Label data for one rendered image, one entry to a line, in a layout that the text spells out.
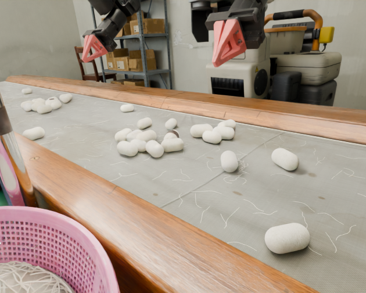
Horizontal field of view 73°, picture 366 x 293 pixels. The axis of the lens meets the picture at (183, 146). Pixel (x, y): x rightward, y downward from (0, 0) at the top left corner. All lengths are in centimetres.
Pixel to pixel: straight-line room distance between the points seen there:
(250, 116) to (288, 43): 83
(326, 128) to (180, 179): 26
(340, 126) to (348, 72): 192
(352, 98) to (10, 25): 497
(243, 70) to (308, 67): 33
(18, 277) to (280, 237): 20
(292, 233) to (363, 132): 28
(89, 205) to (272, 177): 20
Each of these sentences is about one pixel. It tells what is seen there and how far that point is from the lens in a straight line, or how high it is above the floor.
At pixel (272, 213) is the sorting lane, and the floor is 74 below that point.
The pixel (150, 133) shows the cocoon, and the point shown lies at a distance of 40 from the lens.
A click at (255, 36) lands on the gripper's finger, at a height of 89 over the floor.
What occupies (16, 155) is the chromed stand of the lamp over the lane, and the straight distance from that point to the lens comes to 26.
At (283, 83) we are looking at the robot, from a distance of 108.
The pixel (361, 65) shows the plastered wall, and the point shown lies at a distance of 235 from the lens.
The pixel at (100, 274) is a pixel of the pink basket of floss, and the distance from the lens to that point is 18.
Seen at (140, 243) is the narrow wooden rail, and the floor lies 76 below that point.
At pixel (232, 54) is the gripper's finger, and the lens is 50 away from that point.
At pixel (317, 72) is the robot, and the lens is 120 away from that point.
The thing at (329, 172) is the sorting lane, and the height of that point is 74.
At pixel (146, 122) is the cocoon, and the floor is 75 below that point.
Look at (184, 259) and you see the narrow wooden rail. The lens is 17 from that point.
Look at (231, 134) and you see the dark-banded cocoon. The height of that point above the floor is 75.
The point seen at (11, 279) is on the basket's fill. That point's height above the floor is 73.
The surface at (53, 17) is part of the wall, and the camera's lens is 557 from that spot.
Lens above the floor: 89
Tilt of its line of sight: 23 degrees down
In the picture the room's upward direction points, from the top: 3 degrees counter-clockwise
